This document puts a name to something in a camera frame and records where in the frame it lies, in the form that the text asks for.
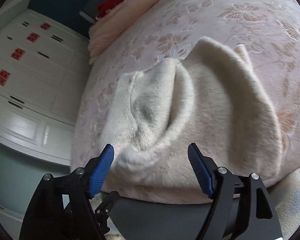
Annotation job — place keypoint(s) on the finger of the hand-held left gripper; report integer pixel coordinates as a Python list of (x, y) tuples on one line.
[(108, 202)]

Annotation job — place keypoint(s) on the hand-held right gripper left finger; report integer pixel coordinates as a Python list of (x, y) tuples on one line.
[(101, 172)]

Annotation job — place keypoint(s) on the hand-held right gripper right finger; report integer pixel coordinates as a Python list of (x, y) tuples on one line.
[(201, 172)]

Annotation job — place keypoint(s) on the cream sweater with black hearts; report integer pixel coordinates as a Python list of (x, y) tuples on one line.
[(215, 117)]

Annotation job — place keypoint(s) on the white wardrobe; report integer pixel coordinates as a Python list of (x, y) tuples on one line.
[(40, 80)]

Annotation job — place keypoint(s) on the pink folded duvet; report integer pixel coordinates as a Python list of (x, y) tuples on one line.
[(110, 37)]

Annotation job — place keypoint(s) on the red paper cutout decoration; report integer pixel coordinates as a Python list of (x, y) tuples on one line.
[(17, 54), (2, 77), (33, 37), (45, 26)]

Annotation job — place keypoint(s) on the pink butterfly blanket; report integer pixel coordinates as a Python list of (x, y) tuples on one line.
[(240, 17)]

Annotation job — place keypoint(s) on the blue padded headboard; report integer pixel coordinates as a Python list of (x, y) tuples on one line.
[(92, 7)]

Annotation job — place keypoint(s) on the red cloth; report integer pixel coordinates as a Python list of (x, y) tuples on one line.
[(108, 6)]

